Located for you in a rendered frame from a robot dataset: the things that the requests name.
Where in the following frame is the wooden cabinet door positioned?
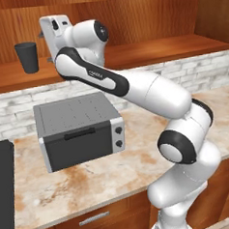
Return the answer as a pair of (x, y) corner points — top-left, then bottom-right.
(182, 155), (229, 226)

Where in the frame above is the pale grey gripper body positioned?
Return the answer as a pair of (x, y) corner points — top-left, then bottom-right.
(38, 14), (62, 63)

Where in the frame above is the silver drawer handle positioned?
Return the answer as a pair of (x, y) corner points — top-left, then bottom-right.
(77, 210), (111, 227)

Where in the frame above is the grey toaster oven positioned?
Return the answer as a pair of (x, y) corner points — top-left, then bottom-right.
(32, 89), (129, 175)

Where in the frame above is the dark toaster oven door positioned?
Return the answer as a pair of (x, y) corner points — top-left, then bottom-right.
(42, 125), (117, 174)

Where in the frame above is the wooden drawer front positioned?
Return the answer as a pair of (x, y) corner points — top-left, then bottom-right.
(50, 189), (155, 229)

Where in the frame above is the black toaster oven door handle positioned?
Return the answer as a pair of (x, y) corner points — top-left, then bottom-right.
(62, 127), (98, 141)

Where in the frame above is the wooden wall shelf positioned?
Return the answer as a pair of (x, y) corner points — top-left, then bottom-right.
(0, 0), (229, 96)

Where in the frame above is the black cup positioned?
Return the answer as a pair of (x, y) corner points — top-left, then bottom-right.
(14, 41), (40, 75)

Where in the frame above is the black appliance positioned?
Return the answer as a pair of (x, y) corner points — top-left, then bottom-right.
(0, 138), (21, 229)

